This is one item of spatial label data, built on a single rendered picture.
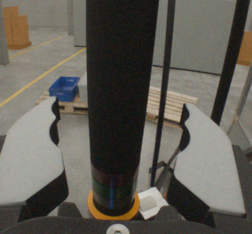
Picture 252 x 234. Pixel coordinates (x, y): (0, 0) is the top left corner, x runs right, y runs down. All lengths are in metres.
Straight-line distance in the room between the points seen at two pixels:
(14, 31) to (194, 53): 6.39
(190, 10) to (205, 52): 1.21
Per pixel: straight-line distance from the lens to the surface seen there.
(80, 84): 3.16
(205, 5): 5.65
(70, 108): 3.27
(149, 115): 3.13
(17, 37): 8.34
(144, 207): 0.20
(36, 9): 14.60
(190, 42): 5.68
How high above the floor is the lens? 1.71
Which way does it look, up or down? 30 degrees down
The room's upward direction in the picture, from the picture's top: 4 degrees clockwise
